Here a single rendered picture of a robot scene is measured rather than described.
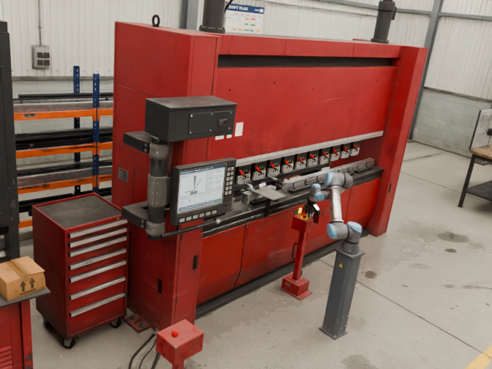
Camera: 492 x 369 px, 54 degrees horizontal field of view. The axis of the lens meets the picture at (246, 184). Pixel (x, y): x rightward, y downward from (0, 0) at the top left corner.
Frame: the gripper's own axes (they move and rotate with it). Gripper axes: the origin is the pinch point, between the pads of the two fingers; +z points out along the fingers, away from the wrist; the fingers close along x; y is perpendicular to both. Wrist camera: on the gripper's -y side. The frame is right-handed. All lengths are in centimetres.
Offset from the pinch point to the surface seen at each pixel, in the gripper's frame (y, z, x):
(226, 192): -17, -67, 143
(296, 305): -22, 72, 25
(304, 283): -14, 60, 5
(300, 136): 39, -66, -14
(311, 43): 45, -150, -7
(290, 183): 36.3, -20.0, -10.6
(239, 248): 23, 21, 66
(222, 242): 25, 9, 88
